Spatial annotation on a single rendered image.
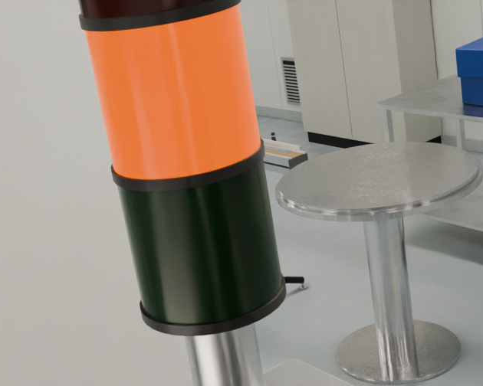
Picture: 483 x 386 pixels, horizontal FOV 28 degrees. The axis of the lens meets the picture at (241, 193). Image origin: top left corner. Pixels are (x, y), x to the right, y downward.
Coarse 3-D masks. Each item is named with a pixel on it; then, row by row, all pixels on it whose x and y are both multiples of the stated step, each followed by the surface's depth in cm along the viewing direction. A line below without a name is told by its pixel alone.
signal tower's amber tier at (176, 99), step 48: (96, 48) 29; (144, 48) 28; (192, 48) 28; (240, 48) 30; (144, 96) 29; (192, 96) 29; (240, 96) 30; (144, 144) 29; (192, 144) 29; (240, 144) 30
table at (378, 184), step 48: (384, 144) 474; (432, 144) 462; (288, 192) 429; (336, 192) 419; (384, 192) 409; (432, 192) 400; (384, 240) 437; (384, 288) 446; (384, 336) 456; (432, 336) 470; (384, 384) 440
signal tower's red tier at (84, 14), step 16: (80, 0) 29; (96, 0) 28; (112, 0) 28; (128, 0) 28; (144, 0) 27; (160, 0) 28; (176, 0) 28; (192, 0) 28; (208, 0) 28; (96, 16) 28; (112, 16) 28; (128, 16) 28
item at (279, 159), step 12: (264, 144) 493; (276, 144) 495; (288, 144) 486; (264, 156) 491; (276, 156) 483; (288, 156) 480; (300, 156) 480; (264, 168) 494; (276, 168) 486; (288, 168) 478
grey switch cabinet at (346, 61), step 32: (288, 0) 786; (320, 0) 756; (352, 0) 728; (384, 0) 701; (416, 0) 711; (320, 32) 768; (352, 32) 739; (384, 32) 712; (416, 32) 717; (320, 64) 780; (352, 64) 751; (384, 64) 722; (416, 64) 723; (320, 96) 793; (352, 96) 763; (384, 96) 734; (320, 128) 806; (352, 128) 775; (416, 128) 734
